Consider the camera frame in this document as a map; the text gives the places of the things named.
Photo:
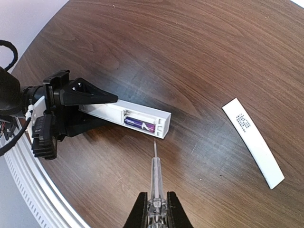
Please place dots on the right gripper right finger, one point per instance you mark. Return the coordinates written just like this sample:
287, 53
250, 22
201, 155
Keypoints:
176, 215

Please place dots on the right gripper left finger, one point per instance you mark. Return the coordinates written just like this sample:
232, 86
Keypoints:
138, 215

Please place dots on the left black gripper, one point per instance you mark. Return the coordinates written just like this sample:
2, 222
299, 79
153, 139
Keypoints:
64, 96

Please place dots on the small metal screwdriver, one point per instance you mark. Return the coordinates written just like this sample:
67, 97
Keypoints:
157, 204

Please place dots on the purple AA battery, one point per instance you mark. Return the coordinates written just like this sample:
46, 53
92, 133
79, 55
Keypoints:
139, 124

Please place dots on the white remote control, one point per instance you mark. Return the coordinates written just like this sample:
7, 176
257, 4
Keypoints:
134, 116

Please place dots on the white remote back cover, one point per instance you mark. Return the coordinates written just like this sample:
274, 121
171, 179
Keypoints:
255, 143

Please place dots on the front aluminium rail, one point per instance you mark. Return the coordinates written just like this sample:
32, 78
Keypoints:
46, 203

